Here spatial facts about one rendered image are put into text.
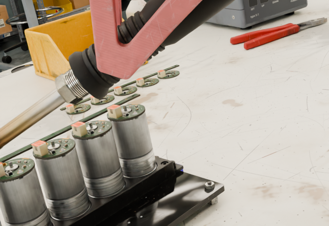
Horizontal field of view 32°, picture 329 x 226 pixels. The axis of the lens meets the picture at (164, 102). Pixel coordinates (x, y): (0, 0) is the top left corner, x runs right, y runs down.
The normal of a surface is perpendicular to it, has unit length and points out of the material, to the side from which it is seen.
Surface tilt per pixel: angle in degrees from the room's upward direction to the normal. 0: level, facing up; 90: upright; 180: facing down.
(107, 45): 98
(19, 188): 90
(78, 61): 37
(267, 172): 0
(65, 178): 90
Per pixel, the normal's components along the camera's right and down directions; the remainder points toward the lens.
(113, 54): -0.07, 0.49
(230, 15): -0.85, 0.32
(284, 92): -0.18, -0.92
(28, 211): 0.52, 0.21
